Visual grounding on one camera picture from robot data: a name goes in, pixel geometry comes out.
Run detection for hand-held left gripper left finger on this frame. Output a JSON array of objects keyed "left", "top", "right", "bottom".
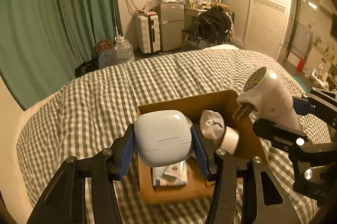
[{"left": 26, "top": 123, "right": 136, "bottom": 224}]

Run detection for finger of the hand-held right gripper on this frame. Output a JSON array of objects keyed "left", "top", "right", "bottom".
[
  {"left": 253, "top": 118, "right": 310, "bottom": 154},
  {"left": 291, "top": 87, "right": 337, "bottom": 135}
]

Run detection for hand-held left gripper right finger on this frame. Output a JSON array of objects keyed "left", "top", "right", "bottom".
[{"left": 191, "top": 124, "right": 302, "bottom": 224}]

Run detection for cardboard box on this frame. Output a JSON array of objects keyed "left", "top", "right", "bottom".
[{"left": 137, "top": 89, "right": 267, "bottom": 205}]

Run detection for white grey sock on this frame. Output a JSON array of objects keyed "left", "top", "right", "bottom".
[{"left": 199, "top": 109, "right": 225, "bottom": 147}]

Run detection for white tape roll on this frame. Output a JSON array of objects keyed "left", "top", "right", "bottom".
[{"left": 219, "top": 127, "right": 240, "bottom": 155}]

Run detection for white plug-in device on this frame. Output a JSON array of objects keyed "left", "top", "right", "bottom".
[{"left": 233, "top": 67, "right": 304, "bottom": 133}]

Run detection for white tissue packet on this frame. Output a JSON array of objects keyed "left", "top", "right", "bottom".
[{"left": 151, "top": 159, "right": 189, "bottom": 188}]

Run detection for pale blue rounded case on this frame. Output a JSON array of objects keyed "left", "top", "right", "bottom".
[{"left": 134, "top": 109, "right": 194, "bottom": 168}]

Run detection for green board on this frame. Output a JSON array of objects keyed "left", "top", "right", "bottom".
[{"left": 293, "top": 76, "right": 307, "bottom": 91}]

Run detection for shelf with small bottles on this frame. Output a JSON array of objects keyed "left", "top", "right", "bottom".
[{"left": 305, "top": 63, "right": 332, "bottom": 88}]

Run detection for grey checked blanket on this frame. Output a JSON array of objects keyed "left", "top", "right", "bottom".
[{"left": 16, "top": 44, "right": 332, "bottom": 224}]

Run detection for black bag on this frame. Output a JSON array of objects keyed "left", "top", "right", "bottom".
[{"left": 74, "top": 59, "right": 102, "bottom": 78}]

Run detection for empty clear water jug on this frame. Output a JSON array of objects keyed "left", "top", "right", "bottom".
[{"left": 98, "top": 50, "right": 116, "bottom": 69}]

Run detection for clear water jug with pump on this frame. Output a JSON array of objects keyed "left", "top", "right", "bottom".
[{"left": 113, "top": 36, "right": 135, "bottom": 65}]

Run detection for white louvred wardrobe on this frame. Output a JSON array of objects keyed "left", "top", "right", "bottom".
[{"left": 227, "top": 0, "right": 294, "bottom": 61}]

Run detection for patterned round bag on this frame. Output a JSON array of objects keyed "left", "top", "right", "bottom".
[{"left": 95, "top": 39, "right": 115, "bottom": 55}]

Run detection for wooden chair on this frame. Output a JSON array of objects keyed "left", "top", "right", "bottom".
[{"left": 181, "top": 28, "right": 201, "bottom": 49}]

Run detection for black jacket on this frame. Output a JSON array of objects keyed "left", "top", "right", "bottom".
[{"left": 193, "top": 7, "right": 232, "bottom": 44}]

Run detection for white suitcase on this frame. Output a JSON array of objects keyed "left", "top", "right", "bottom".
[{"left": 135, "top": 14, "right": 161, "bottom": 54}]

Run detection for silver small fridge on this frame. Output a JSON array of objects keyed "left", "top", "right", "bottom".
[{"left": 157, "top": 1, "right": 185, "bottom": 52}]

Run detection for dressing table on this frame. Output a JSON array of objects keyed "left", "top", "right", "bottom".
[{"left": 184, "top": 4, "right": 235, "bottom": 30}]

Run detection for clear plastic bag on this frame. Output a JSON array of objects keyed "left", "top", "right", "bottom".
[{"left": 143, "top": 0, "right": 158, "bottom": 11}]

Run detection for hanging wall cables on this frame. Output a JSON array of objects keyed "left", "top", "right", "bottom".
[{"left": 124, "top": 0, "right": 137, "bottom": 14}]

